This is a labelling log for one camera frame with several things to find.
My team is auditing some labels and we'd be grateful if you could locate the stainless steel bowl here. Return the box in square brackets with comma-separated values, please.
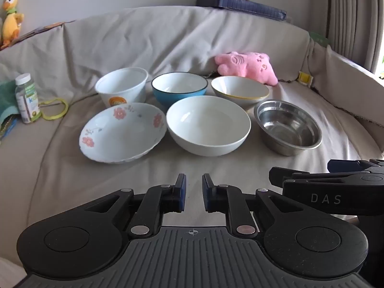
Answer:
[254, 100, 323, 156]

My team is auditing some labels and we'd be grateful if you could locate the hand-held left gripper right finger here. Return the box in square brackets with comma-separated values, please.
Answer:
[202, 173, 303, 237]

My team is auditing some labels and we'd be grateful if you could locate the green cloth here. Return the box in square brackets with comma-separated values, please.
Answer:
[0, 81, 21, 126]

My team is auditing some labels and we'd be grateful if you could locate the yellow fabric tag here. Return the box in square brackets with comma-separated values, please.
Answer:
[298, 71, 314, 85]

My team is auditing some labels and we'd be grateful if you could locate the beige sofa cover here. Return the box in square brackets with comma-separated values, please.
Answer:
[0, 6, 384, 276]

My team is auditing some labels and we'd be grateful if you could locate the large plain white bowl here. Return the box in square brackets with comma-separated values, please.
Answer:
[166, 96, 252, 156]

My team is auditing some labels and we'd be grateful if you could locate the beige curtain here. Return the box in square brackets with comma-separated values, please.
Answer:
[327, 0, 384, 75]

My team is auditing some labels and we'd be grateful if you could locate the white bowl yellow rim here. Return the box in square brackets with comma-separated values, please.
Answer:
[211, 76, 270, 111]

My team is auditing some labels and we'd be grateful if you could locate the pink plush toy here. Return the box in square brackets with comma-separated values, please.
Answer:
[214, 52, 278, 85]

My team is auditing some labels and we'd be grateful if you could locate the white plastic tub rainbow print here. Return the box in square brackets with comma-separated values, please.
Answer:
[95, 67, 149, 108]

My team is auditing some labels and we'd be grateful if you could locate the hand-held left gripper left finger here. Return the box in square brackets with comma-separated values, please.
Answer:
[83, 173, 187, 237]

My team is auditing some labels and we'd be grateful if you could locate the colourful picture book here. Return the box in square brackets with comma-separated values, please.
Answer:
[16, 21, 75, 42]

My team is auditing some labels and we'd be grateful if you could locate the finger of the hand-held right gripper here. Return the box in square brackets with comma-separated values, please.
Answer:
[327, 159, 384, 172]
[269, 166, 372, 188]

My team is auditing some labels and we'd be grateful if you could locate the vitamin bottle white cap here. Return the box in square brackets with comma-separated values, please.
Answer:
[15, 73, 41, 124]

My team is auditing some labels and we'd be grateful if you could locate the blue bowl dark rim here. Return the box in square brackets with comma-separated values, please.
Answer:
[151, 72, 208, 111]

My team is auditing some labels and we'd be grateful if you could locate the green item behind sofa cover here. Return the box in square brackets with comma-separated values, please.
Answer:
[309, 31, 332, 47]

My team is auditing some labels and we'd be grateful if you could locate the yellow duck plush toy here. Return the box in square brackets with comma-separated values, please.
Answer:
[0, 0, 25, 50]

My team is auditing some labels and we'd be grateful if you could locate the white floral dish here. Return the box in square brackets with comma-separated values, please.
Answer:
[79, 102, 168, 164]

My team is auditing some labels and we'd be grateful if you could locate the yellow-green loop strap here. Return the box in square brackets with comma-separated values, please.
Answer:
[39, 97, 69, 120]

